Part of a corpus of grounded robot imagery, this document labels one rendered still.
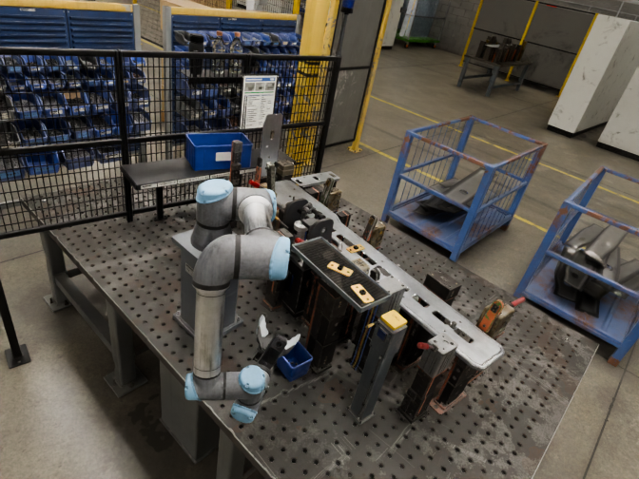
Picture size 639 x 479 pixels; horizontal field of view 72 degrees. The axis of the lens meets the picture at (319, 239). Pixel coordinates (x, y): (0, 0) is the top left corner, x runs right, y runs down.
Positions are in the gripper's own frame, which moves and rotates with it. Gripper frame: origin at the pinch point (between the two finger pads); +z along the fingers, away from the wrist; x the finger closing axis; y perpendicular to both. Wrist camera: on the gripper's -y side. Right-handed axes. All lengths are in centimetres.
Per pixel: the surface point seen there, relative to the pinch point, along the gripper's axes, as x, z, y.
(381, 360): 30.5, -9.6, -20.2
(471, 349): 60, 9, -25
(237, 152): -52, 85, 10
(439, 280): 49, 40, -19
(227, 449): 5, -31, 39
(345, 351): 31.4, 14.9, 17.4
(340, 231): 9, 60, 1
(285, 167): -29, 101, 16
